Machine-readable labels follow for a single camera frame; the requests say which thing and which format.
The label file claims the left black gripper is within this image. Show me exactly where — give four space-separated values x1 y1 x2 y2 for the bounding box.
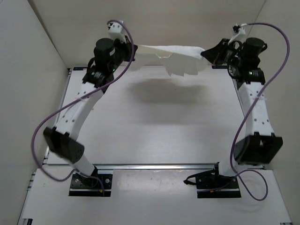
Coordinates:
112 32 139 67

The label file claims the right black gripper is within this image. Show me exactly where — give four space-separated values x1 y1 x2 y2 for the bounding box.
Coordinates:
202 40 244 70

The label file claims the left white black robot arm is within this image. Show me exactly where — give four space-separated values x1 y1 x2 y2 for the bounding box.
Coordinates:
43 38 138 187

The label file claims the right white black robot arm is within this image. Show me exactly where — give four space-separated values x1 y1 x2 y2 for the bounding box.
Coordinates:
201 37 283 188

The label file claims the right blue corner label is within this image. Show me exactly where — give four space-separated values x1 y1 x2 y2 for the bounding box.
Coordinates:
211 65 227 69

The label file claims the blue corner label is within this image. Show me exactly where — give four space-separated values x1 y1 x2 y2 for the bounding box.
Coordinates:
73 67 87 71
211 65 227 69

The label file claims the left blue corner label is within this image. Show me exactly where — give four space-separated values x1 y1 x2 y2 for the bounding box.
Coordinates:
73 67 87 71

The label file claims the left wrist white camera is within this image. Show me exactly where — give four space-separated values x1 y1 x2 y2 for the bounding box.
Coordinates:
107 22 126 43

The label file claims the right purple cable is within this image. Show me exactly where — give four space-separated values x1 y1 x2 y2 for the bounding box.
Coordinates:
229 22 291 202

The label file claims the purple cable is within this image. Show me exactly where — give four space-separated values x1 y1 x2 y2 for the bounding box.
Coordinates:
31 19 138 181
229 22 291 202

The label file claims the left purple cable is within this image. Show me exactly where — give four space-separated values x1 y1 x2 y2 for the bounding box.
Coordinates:
31 19 138 181

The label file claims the aluminium front rail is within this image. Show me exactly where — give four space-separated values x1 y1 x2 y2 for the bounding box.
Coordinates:
42 164 265 171

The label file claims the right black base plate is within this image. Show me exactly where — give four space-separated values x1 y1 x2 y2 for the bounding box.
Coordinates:
183 163 241 199

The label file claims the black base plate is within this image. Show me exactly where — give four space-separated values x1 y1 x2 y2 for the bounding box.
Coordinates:
183 163 241 199
68 170 113 197

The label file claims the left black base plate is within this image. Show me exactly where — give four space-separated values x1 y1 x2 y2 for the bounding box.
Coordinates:
68 170 113 197

